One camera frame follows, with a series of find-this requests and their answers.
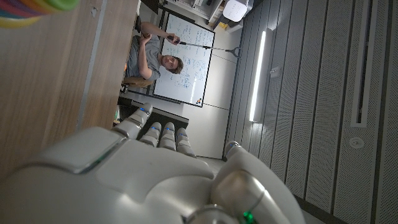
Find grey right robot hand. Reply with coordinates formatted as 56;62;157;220
0;102;307;224

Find black computer monitor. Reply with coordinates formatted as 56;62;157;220
117;96;190;147

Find brown wooden chair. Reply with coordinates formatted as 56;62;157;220
123;76;155;88

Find seated person in grey shirt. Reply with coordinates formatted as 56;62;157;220
126;21;184;81

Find black grabber stick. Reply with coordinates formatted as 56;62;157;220
167;35;242;59

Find ceiling light strip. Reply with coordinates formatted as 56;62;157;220
249;30;267;123

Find white shelf cabinet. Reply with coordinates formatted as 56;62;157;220
161;0;224;22

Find white perforated device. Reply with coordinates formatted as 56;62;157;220
222;0;249;22

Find rainbow stacking cups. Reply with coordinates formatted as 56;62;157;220
0;0;80;29

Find round ceiling sensor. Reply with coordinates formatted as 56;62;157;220
349;136;365;149

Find whiteboard with black frame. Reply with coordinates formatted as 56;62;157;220
152;12;216;108

